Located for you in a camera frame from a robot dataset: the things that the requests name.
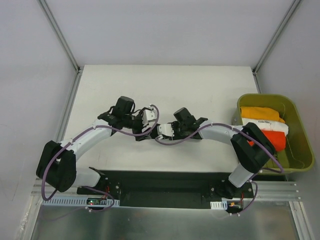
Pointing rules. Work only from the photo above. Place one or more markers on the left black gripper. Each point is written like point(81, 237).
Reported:
point(139, 127)

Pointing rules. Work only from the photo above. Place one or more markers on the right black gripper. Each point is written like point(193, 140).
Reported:
point(174, 129)

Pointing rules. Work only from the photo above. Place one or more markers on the olive green plastic bin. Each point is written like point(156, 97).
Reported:
point(298, 155)

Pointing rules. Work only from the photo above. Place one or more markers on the black t shirt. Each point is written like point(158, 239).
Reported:
point(154, 133)

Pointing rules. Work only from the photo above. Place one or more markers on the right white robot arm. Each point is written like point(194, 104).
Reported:
point(252, 148)

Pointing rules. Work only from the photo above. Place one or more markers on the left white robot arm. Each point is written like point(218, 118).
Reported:
point(58, 162)

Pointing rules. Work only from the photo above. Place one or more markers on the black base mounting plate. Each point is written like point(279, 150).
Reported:
point(160, 189)

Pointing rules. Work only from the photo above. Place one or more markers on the yellow rolled t shirt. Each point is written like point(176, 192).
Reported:
point(260, 113)

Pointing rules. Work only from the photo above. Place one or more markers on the white rolled t shirt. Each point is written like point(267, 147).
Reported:
point(268, 125)

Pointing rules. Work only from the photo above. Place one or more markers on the orange rolled t shirt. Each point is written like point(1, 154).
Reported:
point(276, 138)

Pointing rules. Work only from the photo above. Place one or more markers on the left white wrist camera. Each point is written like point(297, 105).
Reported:
point(149, 115)

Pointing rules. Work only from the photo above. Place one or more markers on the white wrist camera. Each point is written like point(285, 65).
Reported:
point(149, 115)
point(165, 132)

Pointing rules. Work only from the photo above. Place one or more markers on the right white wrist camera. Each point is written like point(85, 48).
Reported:
point(165, 132)

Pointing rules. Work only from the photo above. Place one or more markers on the right white cable duct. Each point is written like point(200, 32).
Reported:
point(219, 205)

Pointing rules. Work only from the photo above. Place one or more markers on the white cable duct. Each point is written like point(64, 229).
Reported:
point(67, 201)
point(219, 205)

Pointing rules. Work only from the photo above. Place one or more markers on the right aluminium corner post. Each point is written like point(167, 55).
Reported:
point(292, 9)

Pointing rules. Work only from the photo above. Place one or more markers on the aluminium corner post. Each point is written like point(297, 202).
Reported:
point(292, 9)
point(58, 33)

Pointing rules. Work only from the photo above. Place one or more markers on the left white cable duct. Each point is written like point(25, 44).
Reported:
point(67, 201)

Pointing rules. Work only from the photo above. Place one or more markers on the aluminium frame rail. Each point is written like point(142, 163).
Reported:
point(267, 191)

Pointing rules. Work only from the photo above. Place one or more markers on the left aluminium corner post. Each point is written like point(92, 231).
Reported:
point(58, 33)

